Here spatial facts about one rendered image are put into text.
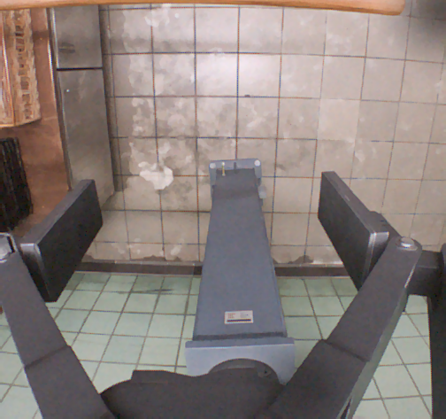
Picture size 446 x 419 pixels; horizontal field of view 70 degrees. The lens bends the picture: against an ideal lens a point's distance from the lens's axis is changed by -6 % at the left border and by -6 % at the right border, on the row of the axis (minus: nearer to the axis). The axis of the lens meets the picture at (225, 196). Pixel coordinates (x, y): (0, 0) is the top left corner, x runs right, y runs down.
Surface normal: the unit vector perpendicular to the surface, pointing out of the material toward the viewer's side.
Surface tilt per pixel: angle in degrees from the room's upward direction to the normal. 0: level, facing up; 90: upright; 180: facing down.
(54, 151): 0
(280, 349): 0
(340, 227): 88
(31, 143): 0
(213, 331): 90
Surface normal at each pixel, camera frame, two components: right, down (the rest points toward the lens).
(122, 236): -0.02, 0.37
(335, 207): -1.00, 0.04
